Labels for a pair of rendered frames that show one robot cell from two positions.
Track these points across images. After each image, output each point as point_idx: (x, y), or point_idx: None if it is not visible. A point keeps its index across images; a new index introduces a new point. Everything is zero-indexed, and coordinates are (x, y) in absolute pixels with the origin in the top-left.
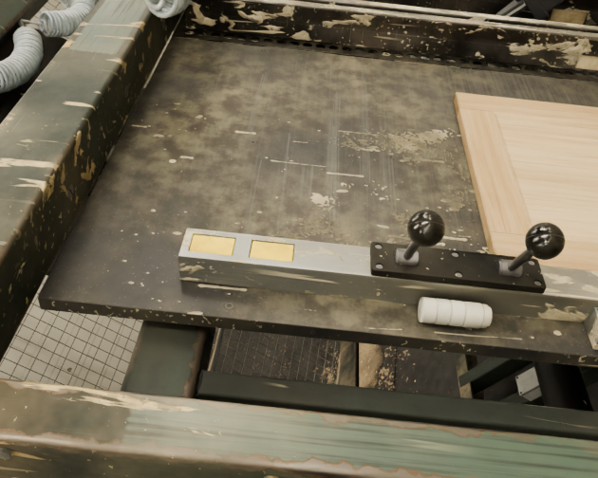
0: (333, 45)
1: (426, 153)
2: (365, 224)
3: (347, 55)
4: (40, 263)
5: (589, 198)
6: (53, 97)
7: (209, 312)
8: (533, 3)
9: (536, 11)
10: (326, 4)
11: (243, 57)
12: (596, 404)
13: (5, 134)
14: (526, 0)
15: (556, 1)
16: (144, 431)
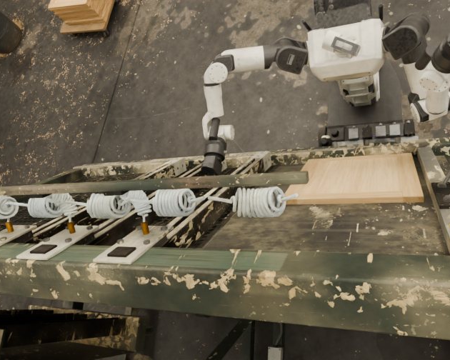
0: (207, 230)
1: (332, 211)
2: (401, 223)
3: (222, 227)
4: None
5: (368, 183)
6: (362, 267)
7: None
8: (218, 171)
9: (220, 174)
10: (194, 211)
11: None
12: (288, 340)
13: (428, 277)
14: (216, 171)
15: (221, 166)
16: None
